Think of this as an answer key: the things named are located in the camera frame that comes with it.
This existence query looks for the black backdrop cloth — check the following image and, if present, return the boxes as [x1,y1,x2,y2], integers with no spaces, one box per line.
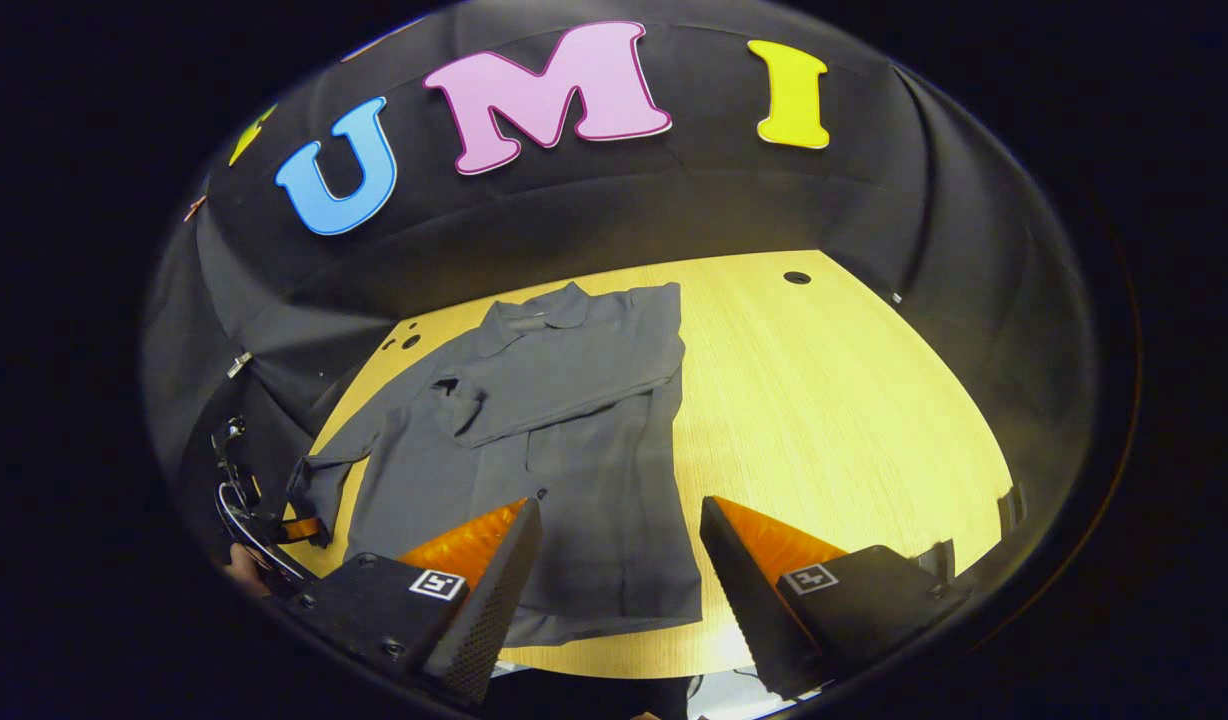
[139,0,1105,561]

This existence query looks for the grey long-sleeved shirt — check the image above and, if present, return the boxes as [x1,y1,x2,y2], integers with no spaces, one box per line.
[287,282,705,646]

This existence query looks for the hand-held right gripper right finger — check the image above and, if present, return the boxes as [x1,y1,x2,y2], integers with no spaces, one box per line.
[699,495,975,701]

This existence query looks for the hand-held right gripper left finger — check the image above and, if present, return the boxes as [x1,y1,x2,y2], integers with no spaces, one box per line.
[279,497,543,709]

